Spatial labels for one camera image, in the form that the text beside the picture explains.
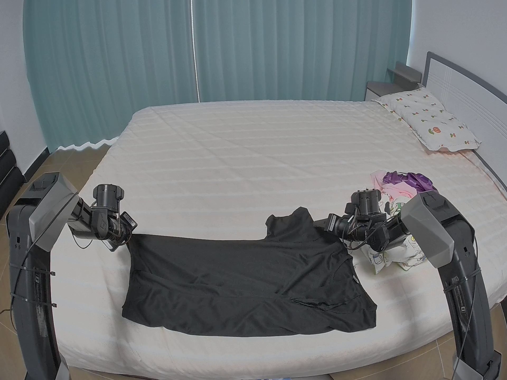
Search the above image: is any black T-shirt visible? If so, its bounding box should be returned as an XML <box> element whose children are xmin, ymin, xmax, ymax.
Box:
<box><xmin>121</xmin><ymin>207</ymin><xmax>377</xmax><ymax>337</ymax></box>

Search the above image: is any white printed pillow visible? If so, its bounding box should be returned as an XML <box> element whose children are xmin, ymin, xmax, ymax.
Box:
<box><xmin>372</xmin><ymin>87</ymin><xmax>482</xmax><ymax>152</ymax></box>

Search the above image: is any grey bedside table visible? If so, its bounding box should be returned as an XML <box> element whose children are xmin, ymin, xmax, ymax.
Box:
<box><xmin>365</xmin><ymin>62</ymin><xmax>422</xmax><ymax>101</ymax></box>

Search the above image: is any white printed garment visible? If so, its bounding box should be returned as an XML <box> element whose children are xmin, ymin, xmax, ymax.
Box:
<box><xmin>362</xmin><ymin>194</ymin><xmax>426</xmax><ymax>276</ymax></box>

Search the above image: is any bed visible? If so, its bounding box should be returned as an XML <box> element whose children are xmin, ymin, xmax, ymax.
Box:
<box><xmin>49</xmin><ymin>51</ymin><xmax>507</xmax><ymax>377</ymax></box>

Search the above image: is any blue-green curtain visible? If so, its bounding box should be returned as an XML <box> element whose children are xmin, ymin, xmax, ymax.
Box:
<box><xmin>192</xmin><ymin>0</ymin><xmax>412</xmax><ymax>103</ymax></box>
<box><xmin>24</xmin><ymin>0</ymin><xmax>199</xmax><ymax>151</ymax></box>

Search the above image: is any purple garment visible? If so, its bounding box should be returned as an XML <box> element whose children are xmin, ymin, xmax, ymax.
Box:
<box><xmin>382</xmin><ymin>170</ymin><xmax>439</xmax><ymax>193</ymax></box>

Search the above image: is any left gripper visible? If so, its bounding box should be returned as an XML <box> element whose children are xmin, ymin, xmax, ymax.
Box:
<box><xmin>104</xmin><ymin>211</ymin><xmax>138</xmax><ymax>252</ymax></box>

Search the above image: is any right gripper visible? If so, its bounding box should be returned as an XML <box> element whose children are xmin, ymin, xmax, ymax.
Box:
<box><xmin>327</xmin><ymin>213</ymin><xmax>355</xmax><ymax>237</ymax></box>

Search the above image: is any pink garment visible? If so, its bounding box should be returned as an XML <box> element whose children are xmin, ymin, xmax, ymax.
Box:
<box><xmin>370</xmin><ymin>173</ymin><xmax>420</xmax><ymax>213</ymax></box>

